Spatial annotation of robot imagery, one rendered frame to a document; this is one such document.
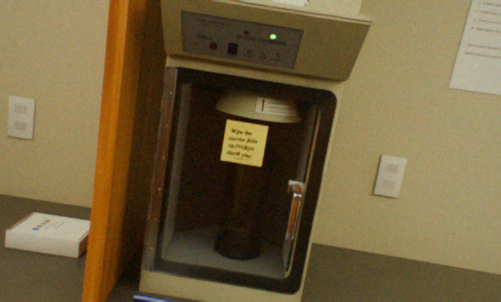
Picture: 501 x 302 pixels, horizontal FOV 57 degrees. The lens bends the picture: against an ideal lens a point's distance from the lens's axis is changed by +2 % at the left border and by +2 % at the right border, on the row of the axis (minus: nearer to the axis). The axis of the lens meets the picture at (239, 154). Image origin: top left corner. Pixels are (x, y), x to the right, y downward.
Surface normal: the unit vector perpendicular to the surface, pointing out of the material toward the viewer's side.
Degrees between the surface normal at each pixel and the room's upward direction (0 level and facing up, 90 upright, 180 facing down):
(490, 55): 90
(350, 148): 90
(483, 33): 90
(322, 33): 135
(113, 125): 90
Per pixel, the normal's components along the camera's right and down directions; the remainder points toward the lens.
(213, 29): -0.14, 0.83
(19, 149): -0.04, 0.21
